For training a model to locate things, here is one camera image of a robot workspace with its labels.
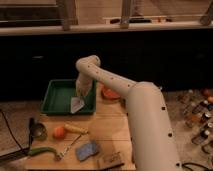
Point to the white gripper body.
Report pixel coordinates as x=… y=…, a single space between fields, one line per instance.
x=83 y=86

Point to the grey towel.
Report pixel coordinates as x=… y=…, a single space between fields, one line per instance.
x=77 y=103

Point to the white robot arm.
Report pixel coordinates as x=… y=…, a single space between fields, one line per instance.
x=152 y=137

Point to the green plastic tray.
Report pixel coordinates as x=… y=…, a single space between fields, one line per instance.
x=57 y=100

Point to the orange bowl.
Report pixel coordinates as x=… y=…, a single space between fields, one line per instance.
x=109 y=94

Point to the yellow banana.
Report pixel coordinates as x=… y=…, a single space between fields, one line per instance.
x=75 y=129

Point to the orange fruit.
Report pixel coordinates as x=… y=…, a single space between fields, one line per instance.
x=59 y=133

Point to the blue sponge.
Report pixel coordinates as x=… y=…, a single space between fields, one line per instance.
x=86 y=150

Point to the wooden block brush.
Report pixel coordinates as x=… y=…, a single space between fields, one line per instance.
x=110 y=161

